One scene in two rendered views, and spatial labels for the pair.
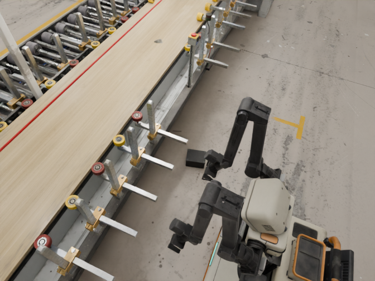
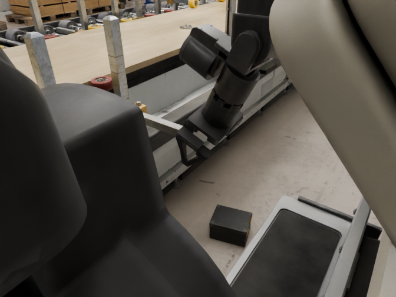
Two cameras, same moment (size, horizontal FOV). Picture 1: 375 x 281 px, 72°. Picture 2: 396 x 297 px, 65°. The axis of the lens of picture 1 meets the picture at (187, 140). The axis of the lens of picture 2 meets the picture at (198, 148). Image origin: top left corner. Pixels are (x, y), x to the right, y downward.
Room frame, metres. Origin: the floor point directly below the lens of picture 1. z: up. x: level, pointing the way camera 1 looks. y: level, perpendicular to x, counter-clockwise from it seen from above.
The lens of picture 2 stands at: (0.31, -0.27, 1.32)
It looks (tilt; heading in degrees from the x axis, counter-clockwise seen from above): 33 degrees down; 16
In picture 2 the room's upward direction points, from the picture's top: straight up
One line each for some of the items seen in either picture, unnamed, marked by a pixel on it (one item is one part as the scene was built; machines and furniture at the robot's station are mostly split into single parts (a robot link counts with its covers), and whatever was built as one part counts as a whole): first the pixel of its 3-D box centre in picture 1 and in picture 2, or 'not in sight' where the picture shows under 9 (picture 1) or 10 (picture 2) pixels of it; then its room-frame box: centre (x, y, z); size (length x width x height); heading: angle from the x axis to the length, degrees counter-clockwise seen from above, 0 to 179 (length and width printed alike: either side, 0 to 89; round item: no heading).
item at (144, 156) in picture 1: (145, 157); not in sight; (0.98, 0.29, 0.81); 0.43 x 0.03 x 0.04; 72
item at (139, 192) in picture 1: (126, 186); not in sight; (0.74, 0.37, 0.80); 0.43 x 0.03 x 0.04; 72
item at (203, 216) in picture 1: (202, 218); not in sight; (0.36, -0.09, 1.40); 0.11 x 0.06 x 0.43; 161
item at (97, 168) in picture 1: (99, 171); not in sight; (0.81, 0.55, 0.85); 0.08 x 0.08 x 0.11
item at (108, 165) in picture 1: (114, 182); not in sight; (0.72, 0.43, 0.89); 0.04 x 0.04 x 0.48; 72
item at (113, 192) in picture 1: (118, 185); not in sight; (0.74, 0.42, 0.81); 0.14 x 0.06 x 0.05; 162
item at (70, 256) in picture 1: (68, 261); not in sight; (0.27, 0.58, 0.81); 0.14 x 0.06 x 0.05; 162
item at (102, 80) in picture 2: (137, 119); (103, 92); (1.28, 0.39, 0.85); 0.08 x 0.08 x 0.11
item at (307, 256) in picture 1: (305, 260); not in sight; (0.38, -0.71, 0.87); 0.23 x 0.15 x 0.11; 162
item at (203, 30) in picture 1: (201, 49); not in sight; (2.14, -0.05, 0.93); 0.04 x 0.04 x 0.48; 72
